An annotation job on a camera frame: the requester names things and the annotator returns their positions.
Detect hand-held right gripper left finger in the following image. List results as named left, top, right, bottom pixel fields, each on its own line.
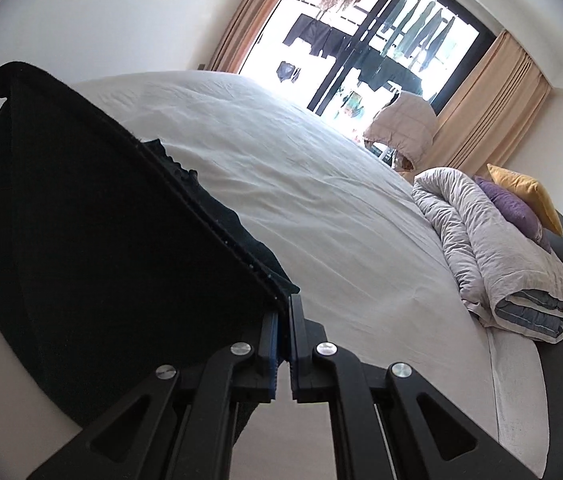
left=26, top=305, right=289, bottom=480

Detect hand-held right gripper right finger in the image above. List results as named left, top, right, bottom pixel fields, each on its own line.
left=289, top=294, right=538, bottom=480

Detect dark green sweater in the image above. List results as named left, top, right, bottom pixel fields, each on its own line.
left=0, top=61, right=301, bottom=433

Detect row of dark hanging clothes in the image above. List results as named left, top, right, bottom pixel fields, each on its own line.
left=284, top=14, right=425, bottom=93

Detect bed with white sheet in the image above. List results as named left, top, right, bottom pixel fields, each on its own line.
left=0, top=70, right=552, bottom=480

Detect folded grey duvet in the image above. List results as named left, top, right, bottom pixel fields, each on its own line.
left=411, top=167, right=563, bottom=344

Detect flat white pillow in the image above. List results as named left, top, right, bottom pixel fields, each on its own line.
left=486, top=330, right=550, bottom=479

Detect white padded jacket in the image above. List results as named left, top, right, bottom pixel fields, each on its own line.
left=363, top=91, right=438, bottom=173

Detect purple pillow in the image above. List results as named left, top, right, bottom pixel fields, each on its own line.
left=474, top=176, right=552, bottom=253

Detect small dark hanging garment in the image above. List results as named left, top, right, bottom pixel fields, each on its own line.
left=276, top=61, right=300, bottom=84

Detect yellow pillow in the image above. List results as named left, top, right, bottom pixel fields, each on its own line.
left=486, top=164, right=563, bottom=237

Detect beige curtain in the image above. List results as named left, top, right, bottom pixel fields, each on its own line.
left=424, top=30, right=553, bottom=179
left=206, top=0, right=313, bottom=76

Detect dark hanging trousers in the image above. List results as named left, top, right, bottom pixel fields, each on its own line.
left=386, top=0, right=455, bottom=72

